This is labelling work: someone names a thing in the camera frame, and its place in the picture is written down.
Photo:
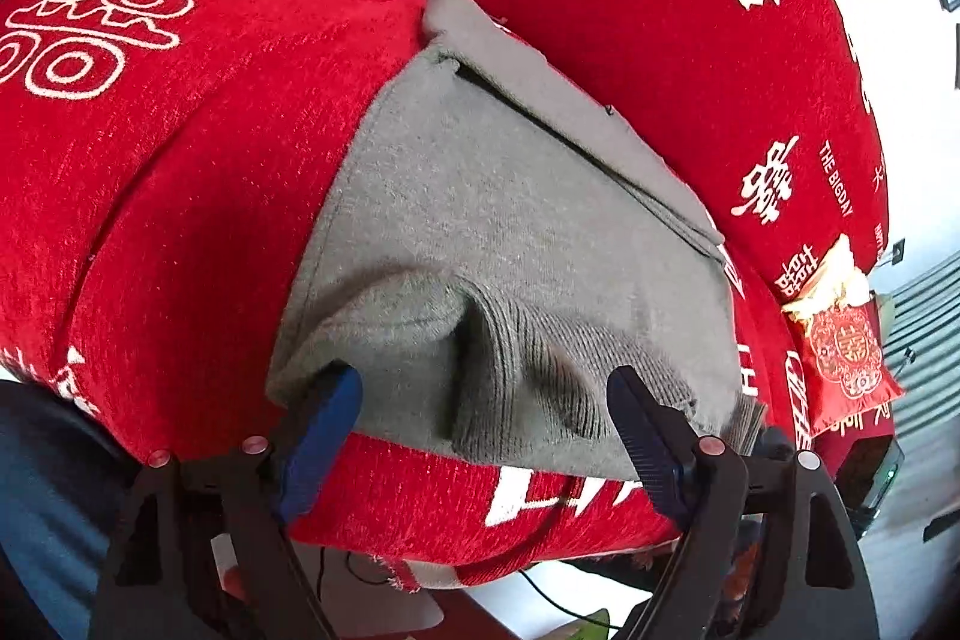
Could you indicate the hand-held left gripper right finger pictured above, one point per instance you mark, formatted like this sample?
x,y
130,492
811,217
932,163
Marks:
x,y
645,437

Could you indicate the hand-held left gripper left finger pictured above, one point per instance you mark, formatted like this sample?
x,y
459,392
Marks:
x,y
319,437

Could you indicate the grey knit sweater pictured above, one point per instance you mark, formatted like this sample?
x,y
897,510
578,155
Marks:
x,y
487,220

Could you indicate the red gold embroidered cushion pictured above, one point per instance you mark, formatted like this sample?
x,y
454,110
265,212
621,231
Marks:
x,y
847,355

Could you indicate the black electronic box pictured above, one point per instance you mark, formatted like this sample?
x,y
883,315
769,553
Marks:
x,y
866,471

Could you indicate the person's leg in blue jeans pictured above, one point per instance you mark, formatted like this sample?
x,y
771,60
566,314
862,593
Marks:
x,y
52,497

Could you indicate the grey corrugated panel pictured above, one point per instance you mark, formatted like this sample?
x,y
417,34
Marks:
x,y
930,347

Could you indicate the red printed sofa seat cover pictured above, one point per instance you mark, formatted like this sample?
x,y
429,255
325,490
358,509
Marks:
x,y
187,160

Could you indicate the red sofa back cushion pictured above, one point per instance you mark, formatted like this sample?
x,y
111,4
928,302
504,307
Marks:
x,y
637,48

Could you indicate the wall socket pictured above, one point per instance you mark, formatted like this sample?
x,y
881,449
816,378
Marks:
x,y
894,251

